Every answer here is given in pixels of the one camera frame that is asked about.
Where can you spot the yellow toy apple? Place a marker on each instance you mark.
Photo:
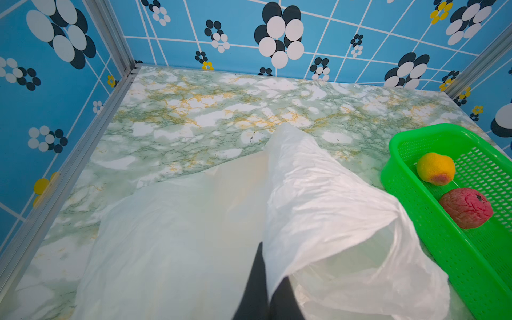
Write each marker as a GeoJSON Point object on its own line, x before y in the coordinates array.
{"type": "Point", "coordinates": [436, 169]}

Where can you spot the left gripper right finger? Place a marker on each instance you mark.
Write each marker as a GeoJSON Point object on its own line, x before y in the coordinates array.
{"type": "Point", "coordinates": [283, 305]}

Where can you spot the left aluminium corner post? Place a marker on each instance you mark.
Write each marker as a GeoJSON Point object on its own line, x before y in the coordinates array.
{"type": "Point", "coordinates": [64, 66]}

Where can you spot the aluminium corner post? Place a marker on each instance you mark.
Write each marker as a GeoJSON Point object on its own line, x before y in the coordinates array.
{"type": "Point", "coordinates": [491, 55]}
{"type": "Point", "coordinates": [64, 66]}

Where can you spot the right aluminium corner post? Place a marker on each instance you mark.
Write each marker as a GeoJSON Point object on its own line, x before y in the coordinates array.
{"type": "Point", "coordinates": [491, 55]}

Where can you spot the pink toy apple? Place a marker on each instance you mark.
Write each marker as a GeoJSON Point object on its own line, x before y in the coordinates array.
{"type": "Point", "coordinates": [467, 207]}

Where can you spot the white plastic bag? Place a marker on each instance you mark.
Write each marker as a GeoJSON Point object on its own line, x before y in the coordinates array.
{"type": "Point", "coordinates": [184, 248]}

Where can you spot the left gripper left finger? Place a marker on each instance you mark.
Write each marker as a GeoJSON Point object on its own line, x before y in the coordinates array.
{"type": "Point", "coordinates": [254, 303]}

